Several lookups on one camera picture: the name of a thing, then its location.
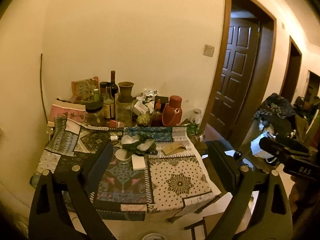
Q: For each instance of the dark wine bottle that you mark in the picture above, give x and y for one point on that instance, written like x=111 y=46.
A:
x=113 y=86

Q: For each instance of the patchwork patterned tablecloth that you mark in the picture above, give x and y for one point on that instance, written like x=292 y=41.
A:
x=170 y=185

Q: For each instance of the glass jar white lid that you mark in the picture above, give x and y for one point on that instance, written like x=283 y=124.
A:
x=196 y=116

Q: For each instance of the brown ceramic vase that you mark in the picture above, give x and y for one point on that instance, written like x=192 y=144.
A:
x=125 y=92

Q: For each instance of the clear bowl on floor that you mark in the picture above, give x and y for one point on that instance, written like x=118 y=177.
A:
x=154 y=236

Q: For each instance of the pink patterned box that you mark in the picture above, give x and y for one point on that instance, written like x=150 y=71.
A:
x=72 y=111

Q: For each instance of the small white box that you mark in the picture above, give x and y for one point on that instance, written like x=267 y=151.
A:
x=140 y=109

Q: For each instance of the dark wooden door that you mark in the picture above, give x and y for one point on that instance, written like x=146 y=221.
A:
x=236 y=73

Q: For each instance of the crumpled green white trash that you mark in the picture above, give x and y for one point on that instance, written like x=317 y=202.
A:
x=140 y=145

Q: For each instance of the green leafy plant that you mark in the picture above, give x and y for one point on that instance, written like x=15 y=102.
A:
x=192 y=129

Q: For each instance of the patterned picture frame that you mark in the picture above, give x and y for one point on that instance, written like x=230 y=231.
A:
x=84 y=88

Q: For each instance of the yellow label liquor bottle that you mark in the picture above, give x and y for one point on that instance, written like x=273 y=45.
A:
x=108 y=104

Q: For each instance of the red pink packet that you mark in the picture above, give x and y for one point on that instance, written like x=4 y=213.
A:
x=115 y=124

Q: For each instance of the green custard apple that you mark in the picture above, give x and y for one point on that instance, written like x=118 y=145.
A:
x=143 y=120

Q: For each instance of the wall light switch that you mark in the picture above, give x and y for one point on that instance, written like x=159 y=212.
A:
x=208 y=50

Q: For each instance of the brown paper piece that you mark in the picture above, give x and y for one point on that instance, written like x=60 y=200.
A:
x=175 y=148

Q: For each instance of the red thermos jug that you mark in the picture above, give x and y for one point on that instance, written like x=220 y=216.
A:
x=172 y=111

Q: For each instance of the white rectangular box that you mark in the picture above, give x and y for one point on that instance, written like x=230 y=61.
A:
x=138 y=162

